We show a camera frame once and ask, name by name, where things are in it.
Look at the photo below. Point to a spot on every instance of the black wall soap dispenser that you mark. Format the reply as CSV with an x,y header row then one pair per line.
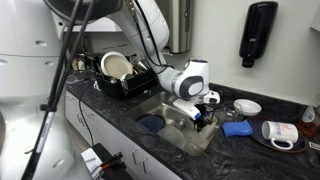
x,y
258,30

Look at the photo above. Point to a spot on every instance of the stainless steel sink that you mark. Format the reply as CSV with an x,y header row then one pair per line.
x,y
180,140

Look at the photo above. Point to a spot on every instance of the round steel drain strainer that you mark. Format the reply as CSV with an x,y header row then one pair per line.
x,y
180,124

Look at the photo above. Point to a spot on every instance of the small dark bottle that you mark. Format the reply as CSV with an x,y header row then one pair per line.
x,y
81,63

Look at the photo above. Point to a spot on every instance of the dark blue round plate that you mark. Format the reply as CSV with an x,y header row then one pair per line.
x,y
150,122

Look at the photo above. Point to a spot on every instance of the clear plastic food container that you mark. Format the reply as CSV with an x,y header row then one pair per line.
x,y
171,136

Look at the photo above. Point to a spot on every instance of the white paper sheet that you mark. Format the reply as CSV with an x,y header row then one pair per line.
x,y
90,161

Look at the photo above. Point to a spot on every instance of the bottle with white label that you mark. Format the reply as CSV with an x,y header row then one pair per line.
x,y
308,115

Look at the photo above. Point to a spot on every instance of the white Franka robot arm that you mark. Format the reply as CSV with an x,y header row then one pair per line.
x,y
150,26

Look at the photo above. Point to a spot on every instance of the steel paper towel dispenser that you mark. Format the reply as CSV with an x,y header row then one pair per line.
x,y
180,26

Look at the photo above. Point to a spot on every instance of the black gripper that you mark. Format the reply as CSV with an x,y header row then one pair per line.
x,y
205,111

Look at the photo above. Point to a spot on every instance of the dark saucer plate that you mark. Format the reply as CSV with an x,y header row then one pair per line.
x,y
256,136

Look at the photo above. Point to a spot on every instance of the blue sponge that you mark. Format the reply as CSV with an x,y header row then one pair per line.
x,y
237,128

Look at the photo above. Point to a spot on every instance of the black tripod pole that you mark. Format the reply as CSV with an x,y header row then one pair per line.
x,y
50,110

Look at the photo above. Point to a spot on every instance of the red black hand tool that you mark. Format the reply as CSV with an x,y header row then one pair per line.
x,y
111,160

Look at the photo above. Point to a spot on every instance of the white shallow dish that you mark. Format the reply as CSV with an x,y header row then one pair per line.
x,y
247,107

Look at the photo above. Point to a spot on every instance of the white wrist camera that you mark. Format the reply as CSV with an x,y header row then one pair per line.
x,y
186,108

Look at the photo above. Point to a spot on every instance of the clear drinking glass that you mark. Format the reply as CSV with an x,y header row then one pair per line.
x,y
231,115

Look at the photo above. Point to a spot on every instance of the cream round plate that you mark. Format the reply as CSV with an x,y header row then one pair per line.
x,y
116,66

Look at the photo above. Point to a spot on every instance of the white base cabinet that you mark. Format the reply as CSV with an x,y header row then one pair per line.
x,y
106,133

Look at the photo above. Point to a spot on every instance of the black dish rack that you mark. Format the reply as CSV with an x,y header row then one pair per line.
x,y
133,87

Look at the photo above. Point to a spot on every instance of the printed white mug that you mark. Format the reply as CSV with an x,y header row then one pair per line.
x,y
283,131

